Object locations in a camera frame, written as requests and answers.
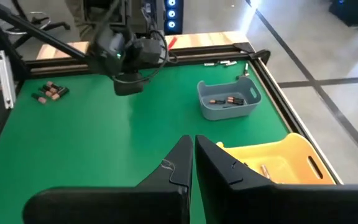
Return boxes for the green table mat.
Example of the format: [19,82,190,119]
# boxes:
[0,60,291,224]

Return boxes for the yellow plastic bin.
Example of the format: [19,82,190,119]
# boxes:
[215,133,337,186]

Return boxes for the grey-blue plastic bin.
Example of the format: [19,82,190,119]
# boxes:
[196,76,263,121]

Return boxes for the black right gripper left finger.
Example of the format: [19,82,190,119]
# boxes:
[22,134,195,224]

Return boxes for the black office chair base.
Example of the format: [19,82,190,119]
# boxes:
[3,11,71,35]

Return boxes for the white metal bracket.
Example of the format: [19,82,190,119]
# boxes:
[0,49,16,110]

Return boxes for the small red tag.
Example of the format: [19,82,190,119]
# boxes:
[166,36,178,50]

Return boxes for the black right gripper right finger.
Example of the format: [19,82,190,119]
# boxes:
[195,134,358,224]

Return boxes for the slim copper and black battery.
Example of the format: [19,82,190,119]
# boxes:
[260,164,272,180]

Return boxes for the computer tower blue lights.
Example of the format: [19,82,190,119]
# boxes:
[163,0,185,35]

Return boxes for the black computer case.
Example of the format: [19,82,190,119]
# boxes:
[328,0,358,28]

